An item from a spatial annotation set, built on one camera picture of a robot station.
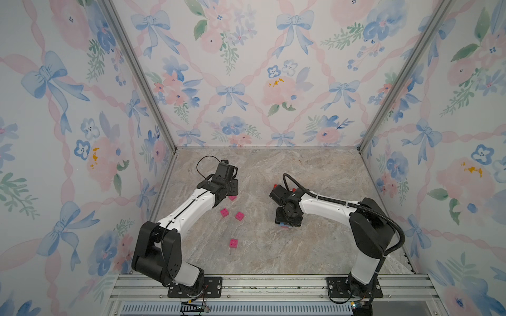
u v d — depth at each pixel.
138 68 0.84
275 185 1.03
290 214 0.74
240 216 0.91
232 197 0.97
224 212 0.93
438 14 0.70
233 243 0.84
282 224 0.82
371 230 0.47
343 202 0.53
